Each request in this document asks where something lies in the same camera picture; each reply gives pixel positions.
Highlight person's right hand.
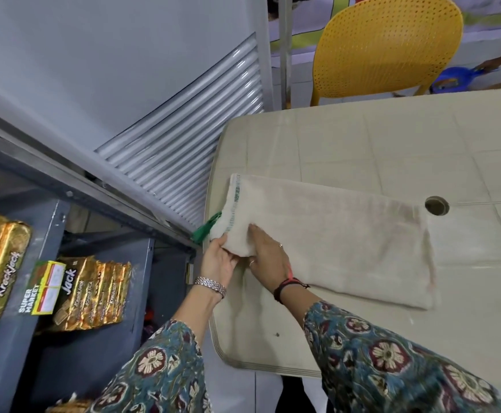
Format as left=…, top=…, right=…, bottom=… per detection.
left=248, top=223, right=294, bottom=293

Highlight person's left hand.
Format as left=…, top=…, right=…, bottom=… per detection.
left=201, top=234, right=240, bottom=285

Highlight cream cloth bag green handles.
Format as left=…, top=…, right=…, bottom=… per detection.
left=190, top=173, right=442, bottom=310

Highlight row of gold brown packs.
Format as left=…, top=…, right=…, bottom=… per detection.
left=46, top=393, right=94, bottom=413

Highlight stack of long gold packs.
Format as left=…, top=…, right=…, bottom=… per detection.
left=0, top=212, right=33, bottom=333

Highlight grey metal shelf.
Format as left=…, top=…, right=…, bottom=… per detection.
left=0, top=111, right=198, bottom=413

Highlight person's right forearm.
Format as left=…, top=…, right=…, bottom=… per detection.
left=276, top=287, right=501, bottom=413

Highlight person's left forearm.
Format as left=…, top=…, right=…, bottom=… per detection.
left=89, top=287, right=234, bottom=413

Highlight silver wristwatch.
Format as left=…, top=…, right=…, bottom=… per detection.
left=193, top=276, right=228, bottom=299

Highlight beige plastic table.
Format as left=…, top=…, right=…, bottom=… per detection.
left=203, top=88, right=501, bottom=396

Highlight metal pole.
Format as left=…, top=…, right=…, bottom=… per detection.
left=278, top=0, right=294, bottom=110

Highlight white standing air conditioner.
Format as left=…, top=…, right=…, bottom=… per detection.
left=0, top=0, right=275, bottom=237

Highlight yellow plastic chair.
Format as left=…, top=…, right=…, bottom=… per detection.
left=310, top=0, right=465, bottom=107

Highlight green white promotional banner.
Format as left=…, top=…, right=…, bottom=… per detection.
left=267, top=0, right=501, bottom=52

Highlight blue dustpan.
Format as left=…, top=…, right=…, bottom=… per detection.
left=429, top=66, right=499, bottom=94

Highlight black red thread bracelet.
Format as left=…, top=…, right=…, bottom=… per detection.
left=273, top=266, right=311, bottom=305

